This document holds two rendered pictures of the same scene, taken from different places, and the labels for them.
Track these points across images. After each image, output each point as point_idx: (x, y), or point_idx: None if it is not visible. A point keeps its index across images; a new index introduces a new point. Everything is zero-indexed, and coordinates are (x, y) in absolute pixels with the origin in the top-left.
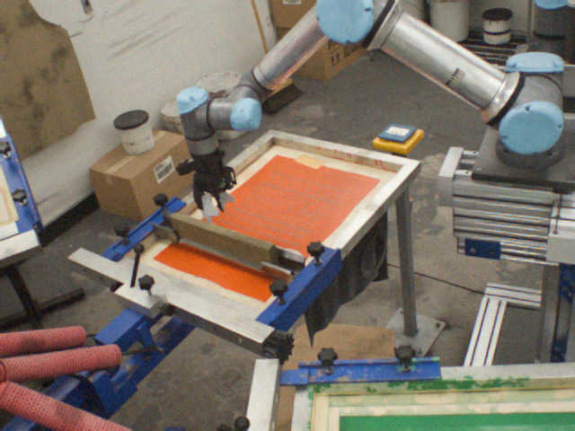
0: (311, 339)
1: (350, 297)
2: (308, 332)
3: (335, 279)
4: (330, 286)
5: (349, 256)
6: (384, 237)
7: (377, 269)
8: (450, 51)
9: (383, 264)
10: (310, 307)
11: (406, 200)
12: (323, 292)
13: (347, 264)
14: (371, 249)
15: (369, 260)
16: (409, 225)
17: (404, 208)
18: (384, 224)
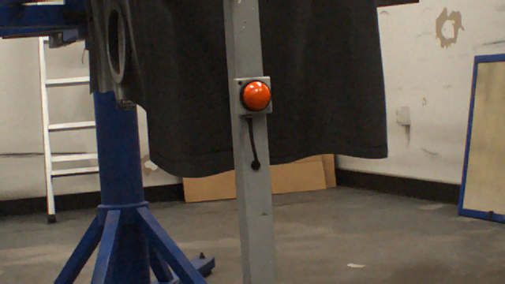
0: (90, 80)
1: (117, 94)
2: (89, 64)
3: (97, 20)
4: (97, 24)
5: (105, 2)
6: (122, 30)
7: (122, 88)
8: None
9: (159, 125)
10: (90, 28)
11: (230, 67)
12: (96, 25)
13: (104, 14)
14: (121, 33)
15: (120, 54)
16: (237, 154)
17: (229, 87)
18: (127, 5)
